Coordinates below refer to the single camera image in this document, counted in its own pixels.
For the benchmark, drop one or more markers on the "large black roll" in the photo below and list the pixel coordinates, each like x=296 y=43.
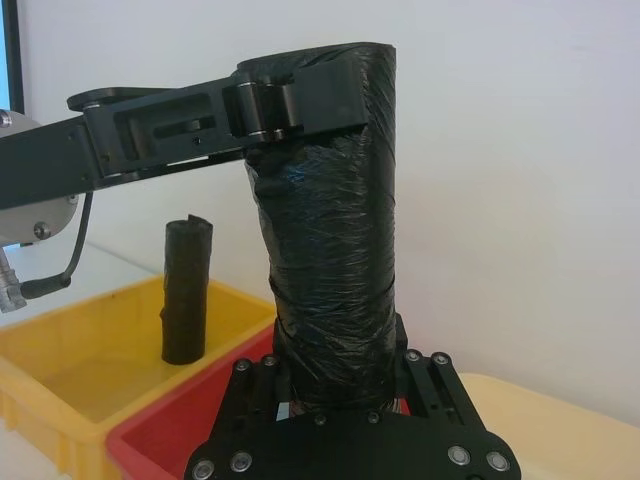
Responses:
x=330 y=250

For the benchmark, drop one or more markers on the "small black wrapped roll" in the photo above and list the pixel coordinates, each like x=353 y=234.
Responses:
x=185 y=300

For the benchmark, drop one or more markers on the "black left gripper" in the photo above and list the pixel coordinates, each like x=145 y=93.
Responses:
x=45 y=160

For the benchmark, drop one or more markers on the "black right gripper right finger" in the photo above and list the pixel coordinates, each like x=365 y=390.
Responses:
x=430 y=385

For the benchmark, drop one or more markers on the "yellow plastic bin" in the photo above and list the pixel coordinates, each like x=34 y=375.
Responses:
x=50 y=400

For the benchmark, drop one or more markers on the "black framed panel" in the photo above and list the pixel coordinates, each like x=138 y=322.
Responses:
x=19 y=50

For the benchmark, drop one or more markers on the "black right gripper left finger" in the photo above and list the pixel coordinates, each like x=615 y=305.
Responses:
x=255 y=385

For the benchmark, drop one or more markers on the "red plastic bin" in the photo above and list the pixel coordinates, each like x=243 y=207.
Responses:
x=150 y=440

